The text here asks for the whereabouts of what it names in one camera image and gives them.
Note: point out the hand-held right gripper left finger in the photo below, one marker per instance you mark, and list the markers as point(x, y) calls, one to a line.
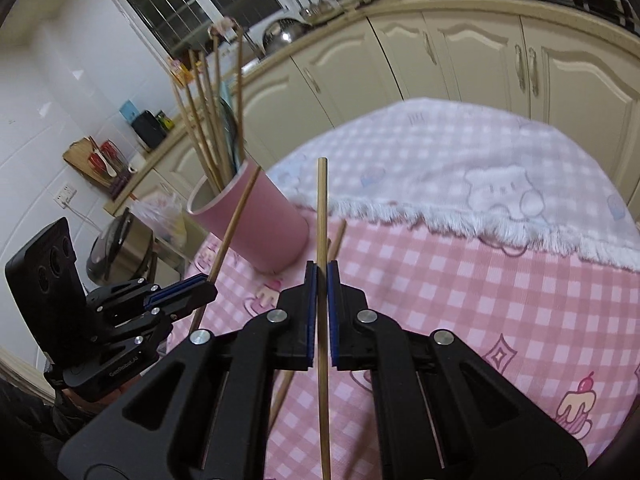
point(312, 320)

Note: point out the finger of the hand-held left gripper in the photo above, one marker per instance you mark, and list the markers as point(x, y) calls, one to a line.
point(192, 307)
point(185, 290)

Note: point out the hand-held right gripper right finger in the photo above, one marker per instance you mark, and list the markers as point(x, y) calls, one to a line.
point(333, 320)

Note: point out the pink cup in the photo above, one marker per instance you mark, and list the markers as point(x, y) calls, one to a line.
point(265, 225)

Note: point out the metal spoon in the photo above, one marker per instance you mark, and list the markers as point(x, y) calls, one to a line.
point(234, 135)

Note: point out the person's left forearm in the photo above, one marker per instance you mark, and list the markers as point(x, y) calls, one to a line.
point(30, 425)

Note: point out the clear plastic bag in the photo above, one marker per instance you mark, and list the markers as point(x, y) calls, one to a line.
point(160, 220)

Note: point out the dark rice cooker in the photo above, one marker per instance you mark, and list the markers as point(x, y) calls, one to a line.
point(117, 250)

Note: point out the pink checkered tablecloth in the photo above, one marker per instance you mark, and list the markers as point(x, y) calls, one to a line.
point(450, 320)

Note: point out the wooden cutting board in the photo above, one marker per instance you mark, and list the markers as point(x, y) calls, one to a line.
point(80, 155)

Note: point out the red utensil holder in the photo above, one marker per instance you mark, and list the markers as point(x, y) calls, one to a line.
point(107, 160)

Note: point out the black countertop appliance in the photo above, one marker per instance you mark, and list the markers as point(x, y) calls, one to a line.
point(149, 130)

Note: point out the white bear print blanket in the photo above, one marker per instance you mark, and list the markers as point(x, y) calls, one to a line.
point(450, 160)

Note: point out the yellow red seasoning bottle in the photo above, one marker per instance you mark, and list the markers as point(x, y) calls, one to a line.
point(181, 72)

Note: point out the pink toy figure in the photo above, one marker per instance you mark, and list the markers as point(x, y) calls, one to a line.
point(224, 29)

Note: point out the steel mixing bowl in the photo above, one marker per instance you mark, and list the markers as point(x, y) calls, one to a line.
point(282, 35)

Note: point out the cream base cabinets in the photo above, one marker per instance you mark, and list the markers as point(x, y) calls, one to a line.
point(475, 60)

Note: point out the wall socket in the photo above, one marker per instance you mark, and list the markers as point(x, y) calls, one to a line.
point(65, 195)

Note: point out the blue wall card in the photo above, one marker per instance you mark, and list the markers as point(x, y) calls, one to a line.
point(130, 111)

